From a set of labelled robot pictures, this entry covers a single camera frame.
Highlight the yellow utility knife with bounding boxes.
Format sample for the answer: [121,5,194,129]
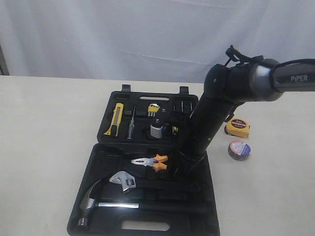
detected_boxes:
[103,103,124,137]

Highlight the yellow hex key set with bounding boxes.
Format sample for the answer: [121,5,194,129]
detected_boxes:
[147,103,160,117]

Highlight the small yellow black screwdriver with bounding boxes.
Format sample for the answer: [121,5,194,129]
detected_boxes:
[172,126,178,135]

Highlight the black electrical tape roll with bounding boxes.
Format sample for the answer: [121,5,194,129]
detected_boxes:
[228,141,251,161]

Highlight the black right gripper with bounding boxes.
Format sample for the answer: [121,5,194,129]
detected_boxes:
[179,95,237,155]

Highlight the silver adjustable wrench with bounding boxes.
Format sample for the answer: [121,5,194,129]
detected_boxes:
[109,171,202,194]

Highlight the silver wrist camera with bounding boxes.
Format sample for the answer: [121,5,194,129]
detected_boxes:
[150,118,170,139]

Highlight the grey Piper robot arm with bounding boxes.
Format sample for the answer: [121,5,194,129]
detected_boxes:
[178,59,315,156]

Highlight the yellow tape measure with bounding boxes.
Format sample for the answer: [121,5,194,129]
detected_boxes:
[224,118,251,138]

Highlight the clear voltage tester screwdriver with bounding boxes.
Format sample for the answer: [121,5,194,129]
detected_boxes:
[126,105,136,140]

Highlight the steel claw hammer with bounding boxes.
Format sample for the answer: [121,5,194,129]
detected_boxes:
[77,180,207,227]

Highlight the black plastic tool case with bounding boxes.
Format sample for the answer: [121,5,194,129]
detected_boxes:
[67,85,220,236]

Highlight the orange black handled pliers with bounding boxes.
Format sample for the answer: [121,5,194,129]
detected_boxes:
[130,154,172,172]

